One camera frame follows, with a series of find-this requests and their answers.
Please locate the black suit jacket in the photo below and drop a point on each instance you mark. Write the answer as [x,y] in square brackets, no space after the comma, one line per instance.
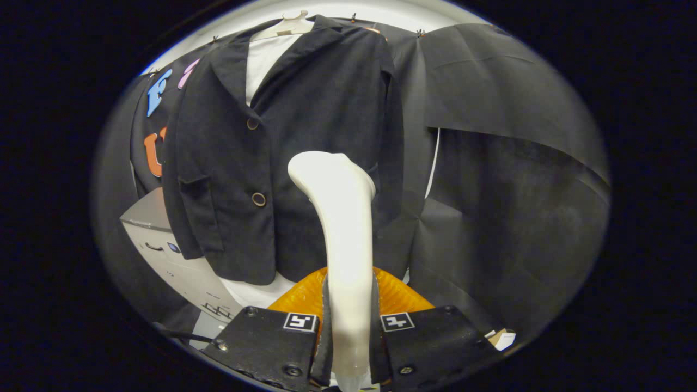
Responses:
[228,163]

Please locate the white garment steamer head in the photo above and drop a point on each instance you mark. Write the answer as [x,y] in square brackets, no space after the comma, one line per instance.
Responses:
[343,245]

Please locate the small white cardboard piece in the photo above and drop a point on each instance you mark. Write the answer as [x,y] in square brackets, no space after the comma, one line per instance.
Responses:
[503,341]

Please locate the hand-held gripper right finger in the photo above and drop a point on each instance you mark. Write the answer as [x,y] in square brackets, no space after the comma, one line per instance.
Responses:
[381,354]

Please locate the grey drawer cabinet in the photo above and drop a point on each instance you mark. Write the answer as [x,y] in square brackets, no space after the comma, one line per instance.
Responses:
[174,267]

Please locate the white clothes hanger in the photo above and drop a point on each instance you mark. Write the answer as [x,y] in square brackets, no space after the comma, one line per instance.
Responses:
[291,24]

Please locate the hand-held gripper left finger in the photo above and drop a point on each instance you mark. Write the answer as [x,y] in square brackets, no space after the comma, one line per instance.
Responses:
[321,354]

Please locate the white shirt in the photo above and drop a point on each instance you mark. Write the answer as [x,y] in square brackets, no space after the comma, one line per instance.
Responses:
[264,60]

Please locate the black backdrop cloth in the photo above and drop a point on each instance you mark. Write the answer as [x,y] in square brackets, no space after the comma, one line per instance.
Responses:
[517,218]

